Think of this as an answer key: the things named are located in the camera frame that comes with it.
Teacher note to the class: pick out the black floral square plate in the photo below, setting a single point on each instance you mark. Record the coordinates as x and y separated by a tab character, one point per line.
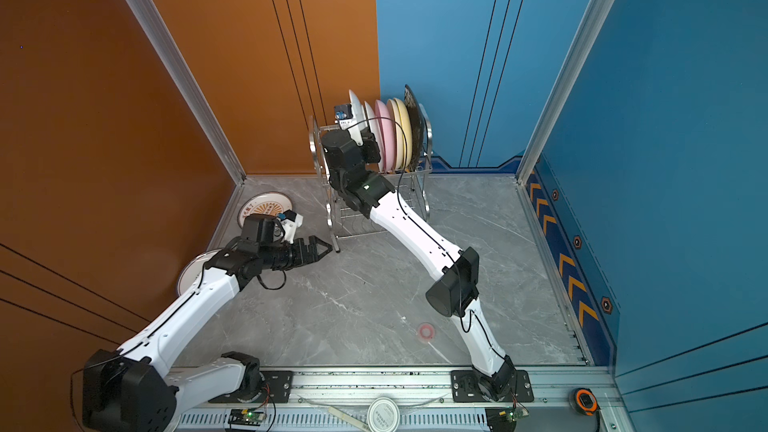
417	128

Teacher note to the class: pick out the green circuit board right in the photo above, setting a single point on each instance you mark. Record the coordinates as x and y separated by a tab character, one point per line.
505	419

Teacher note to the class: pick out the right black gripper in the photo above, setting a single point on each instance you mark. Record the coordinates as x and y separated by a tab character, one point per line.
372	147

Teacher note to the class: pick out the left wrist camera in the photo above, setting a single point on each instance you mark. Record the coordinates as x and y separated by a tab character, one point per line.
290	222

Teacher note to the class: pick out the green circuit board left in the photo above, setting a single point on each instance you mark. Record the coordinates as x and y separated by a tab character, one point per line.
247	419

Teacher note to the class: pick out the wooden stick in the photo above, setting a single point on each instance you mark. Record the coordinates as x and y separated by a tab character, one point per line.
341	415

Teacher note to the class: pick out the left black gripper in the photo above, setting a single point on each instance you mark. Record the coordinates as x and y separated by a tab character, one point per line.
312	249

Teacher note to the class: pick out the green circuit board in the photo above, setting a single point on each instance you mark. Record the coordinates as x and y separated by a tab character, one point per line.
505	419
247	419

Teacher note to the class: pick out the white plate dark green rim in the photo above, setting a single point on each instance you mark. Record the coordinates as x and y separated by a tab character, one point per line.
358	121

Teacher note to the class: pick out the orange black tape measure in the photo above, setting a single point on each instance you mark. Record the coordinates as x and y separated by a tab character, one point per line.
584	402

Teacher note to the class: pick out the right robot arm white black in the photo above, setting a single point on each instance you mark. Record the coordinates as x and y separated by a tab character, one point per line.
455	271

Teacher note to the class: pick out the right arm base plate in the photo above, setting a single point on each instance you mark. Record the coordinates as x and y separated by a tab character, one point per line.
465	388

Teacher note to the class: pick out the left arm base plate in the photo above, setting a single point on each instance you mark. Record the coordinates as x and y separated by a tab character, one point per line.
273	386

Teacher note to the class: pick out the aluminium front rail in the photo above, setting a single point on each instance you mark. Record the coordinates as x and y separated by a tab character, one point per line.
424	397

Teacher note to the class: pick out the cream round plate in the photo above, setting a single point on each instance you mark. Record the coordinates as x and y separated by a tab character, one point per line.
398	136

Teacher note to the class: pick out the white plate orange sunburst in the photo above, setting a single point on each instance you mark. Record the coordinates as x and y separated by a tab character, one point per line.
268	203

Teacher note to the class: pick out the yellow round plate with bear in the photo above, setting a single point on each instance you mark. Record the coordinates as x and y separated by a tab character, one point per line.
406	132

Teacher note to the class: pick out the white plate red characters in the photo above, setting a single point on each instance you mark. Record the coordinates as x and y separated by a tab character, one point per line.
191	273

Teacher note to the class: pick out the pink round plate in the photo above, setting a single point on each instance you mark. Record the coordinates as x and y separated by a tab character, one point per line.
387	140

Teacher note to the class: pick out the steel two-tier dish rack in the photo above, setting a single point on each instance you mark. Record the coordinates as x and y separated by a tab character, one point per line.
351	213

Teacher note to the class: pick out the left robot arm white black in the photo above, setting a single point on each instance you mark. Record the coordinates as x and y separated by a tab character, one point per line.
133	387

